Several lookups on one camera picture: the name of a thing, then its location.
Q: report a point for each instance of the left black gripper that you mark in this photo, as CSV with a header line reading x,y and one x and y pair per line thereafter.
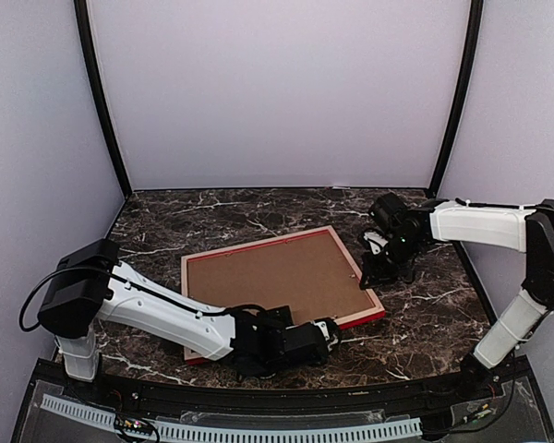
x,y
270,327

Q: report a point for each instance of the white cable duct strip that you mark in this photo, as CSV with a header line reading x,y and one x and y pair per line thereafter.
x,y
222,427

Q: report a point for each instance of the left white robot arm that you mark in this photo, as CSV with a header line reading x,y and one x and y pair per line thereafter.
x,y
92,283

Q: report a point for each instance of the right black corner post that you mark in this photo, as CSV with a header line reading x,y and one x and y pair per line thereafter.
x,y
459,96

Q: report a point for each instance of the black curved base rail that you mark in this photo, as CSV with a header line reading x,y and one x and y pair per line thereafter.
x,y
430,396

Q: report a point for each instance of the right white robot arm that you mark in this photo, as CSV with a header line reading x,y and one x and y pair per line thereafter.
x,y
522,234

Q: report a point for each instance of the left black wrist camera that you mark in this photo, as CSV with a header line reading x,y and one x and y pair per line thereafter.
x,y
310,343

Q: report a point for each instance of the black corner post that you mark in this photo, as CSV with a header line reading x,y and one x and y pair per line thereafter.
x,y
88,49
459,96

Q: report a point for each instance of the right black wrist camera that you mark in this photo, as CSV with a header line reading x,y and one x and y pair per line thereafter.
x,y
387,212

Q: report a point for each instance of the left black corner post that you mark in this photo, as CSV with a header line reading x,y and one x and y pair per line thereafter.
x,y
88,49

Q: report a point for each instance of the red wooden picture frame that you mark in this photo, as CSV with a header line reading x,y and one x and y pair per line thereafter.
x,y
277,277

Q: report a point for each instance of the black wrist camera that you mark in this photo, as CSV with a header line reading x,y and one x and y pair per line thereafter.
x,y
310,343
387,212

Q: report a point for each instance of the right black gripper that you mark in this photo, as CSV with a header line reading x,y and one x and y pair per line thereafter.
x,y
376,276

